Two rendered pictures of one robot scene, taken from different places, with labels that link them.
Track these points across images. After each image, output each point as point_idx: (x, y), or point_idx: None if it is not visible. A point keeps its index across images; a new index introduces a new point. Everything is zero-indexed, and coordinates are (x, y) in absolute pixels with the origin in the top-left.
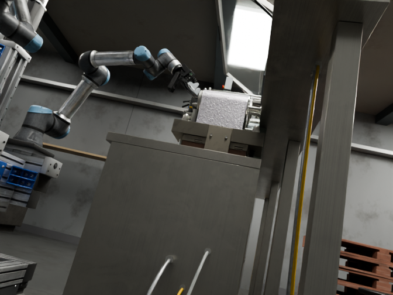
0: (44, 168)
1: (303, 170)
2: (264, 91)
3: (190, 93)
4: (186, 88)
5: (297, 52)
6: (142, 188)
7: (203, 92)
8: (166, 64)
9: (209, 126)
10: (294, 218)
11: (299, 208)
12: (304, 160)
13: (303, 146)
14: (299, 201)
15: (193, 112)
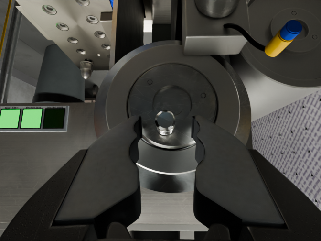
0: None
1: (2, 31)
2: (15, 103)
3: (244, 160)
4: (209, 232)
5: None
6: None
7: (101, 134)
8: None
9: (16, 4)
10: (15, 3)
11: (7, 8)
12: (1, 38)
13: (5, 49)
14: (6, 13)
15: (184, 15)
